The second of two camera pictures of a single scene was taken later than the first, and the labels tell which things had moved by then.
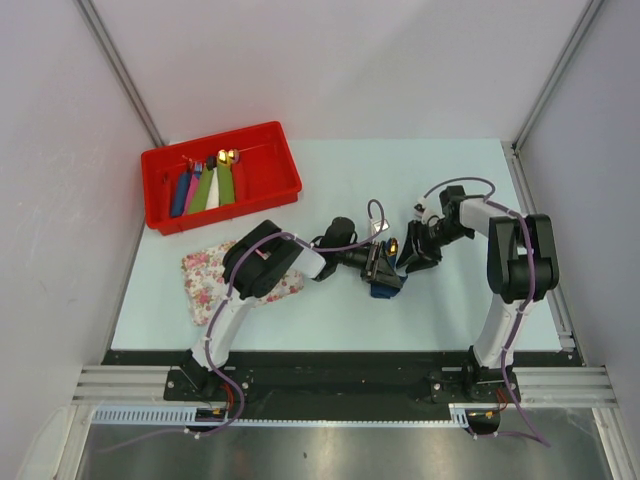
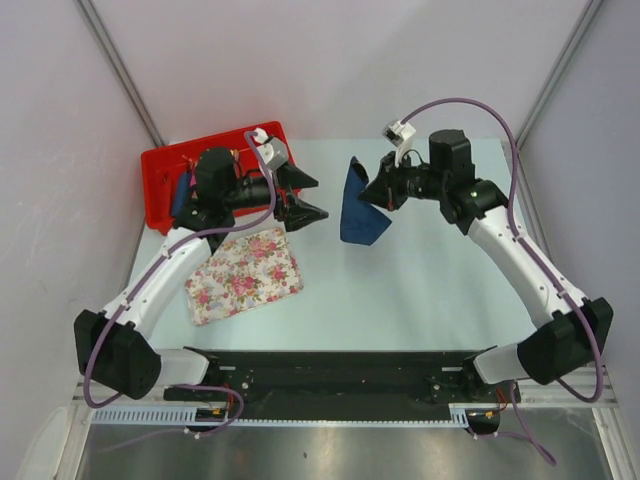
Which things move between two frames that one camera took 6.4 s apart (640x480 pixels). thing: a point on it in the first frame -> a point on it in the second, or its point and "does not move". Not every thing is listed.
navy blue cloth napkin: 380,290 -> 361,222
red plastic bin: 266,176 does not move
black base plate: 453,376 does not move
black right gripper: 415,231 -> 385,191
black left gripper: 376,267 -> 301,213
